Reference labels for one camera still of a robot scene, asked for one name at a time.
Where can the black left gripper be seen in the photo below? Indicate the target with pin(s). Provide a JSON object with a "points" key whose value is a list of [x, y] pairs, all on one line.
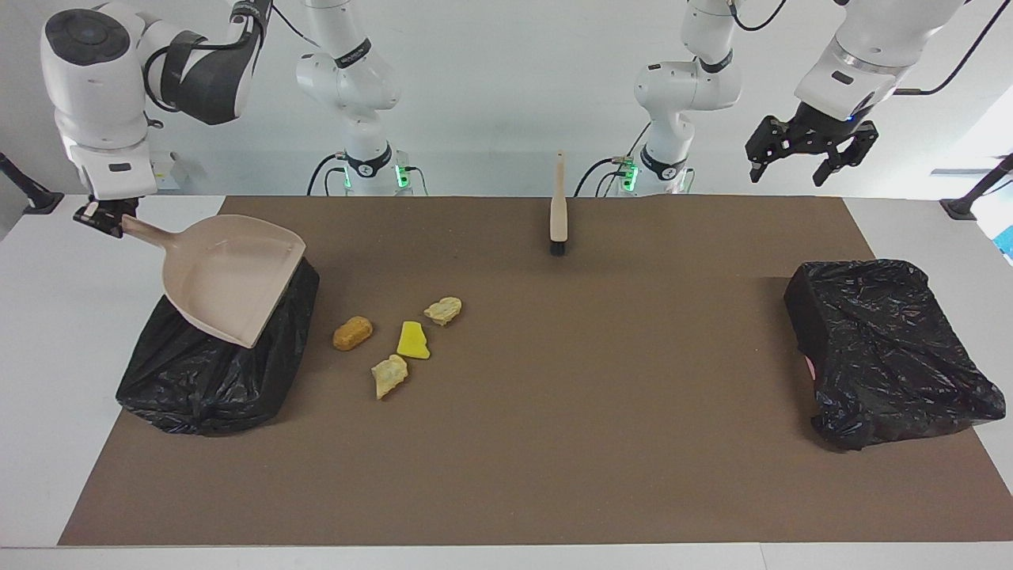
{"points": [[823, 127]]}

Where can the yellow sponge piece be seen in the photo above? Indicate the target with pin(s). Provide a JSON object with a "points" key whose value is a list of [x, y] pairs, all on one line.
{"points": [[411, 342]]}

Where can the orange brown bread nugget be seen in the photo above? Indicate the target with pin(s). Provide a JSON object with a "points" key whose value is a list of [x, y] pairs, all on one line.
{"points": [[352, 333]]}

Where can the beige rock chunk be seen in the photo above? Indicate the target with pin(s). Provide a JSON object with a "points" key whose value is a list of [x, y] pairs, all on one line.
{"points": [[443, 310], [388, 377]]}

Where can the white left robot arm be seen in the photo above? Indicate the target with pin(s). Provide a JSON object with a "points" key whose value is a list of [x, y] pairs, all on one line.
{"points": [[688, 87]]}

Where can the black clamp stand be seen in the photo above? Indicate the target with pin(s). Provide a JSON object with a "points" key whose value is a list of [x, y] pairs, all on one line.
{"points": [[39, 202], [961, 207]]}

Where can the beige hand brush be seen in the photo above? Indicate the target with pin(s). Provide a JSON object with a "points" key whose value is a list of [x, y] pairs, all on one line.
{"points": [[559, 214]]}

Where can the open black bag lined bin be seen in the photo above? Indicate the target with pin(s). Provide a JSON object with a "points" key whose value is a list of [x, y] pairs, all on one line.
{"points": [[206, 380]]}

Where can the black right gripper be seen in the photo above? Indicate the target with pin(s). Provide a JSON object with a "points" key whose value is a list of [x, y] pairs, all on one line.
{"points": [[119, 206]]}

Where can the brown table mat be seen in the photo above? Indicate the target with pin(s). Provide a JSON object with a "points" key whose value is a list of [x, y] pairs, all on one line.
{"points": [[554, 475]]}

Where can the beige plastic dustpan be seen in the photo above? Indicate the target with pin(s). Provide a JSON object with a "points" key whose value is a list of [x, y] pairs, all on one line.
{"points": [[229, 277]]}

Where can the pink bin covered black bag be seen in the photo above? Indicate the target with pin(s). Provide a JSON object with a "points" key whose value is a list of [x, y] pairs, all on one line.
{"points": [[886, 356]]}

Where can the white plastic box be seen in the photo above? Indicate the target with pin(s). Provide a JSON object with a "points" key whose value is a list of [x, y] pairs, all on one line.
{"points": [[170, 172]]}

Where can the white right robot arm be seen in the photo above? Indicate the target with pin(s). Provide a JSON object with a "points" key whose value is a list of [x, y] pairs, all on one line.
{"points": [[95, 87]]}

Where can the blue object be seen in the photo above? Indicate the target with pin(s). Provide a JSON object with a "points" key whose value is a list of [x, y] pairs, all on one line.
{"points": [[1007, 241]]}

